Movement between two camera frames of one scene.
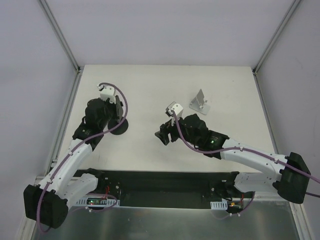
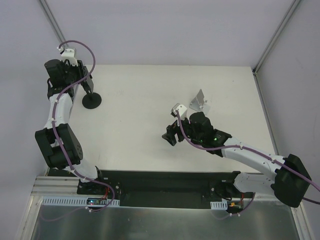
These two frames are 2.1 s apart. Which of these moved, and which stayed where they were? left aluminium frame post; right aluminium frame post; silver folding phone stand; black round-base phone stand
Moved: black round-base phone stand
Stayed: right aluminium frame post; left aluminium frame post; silver folding phone stand
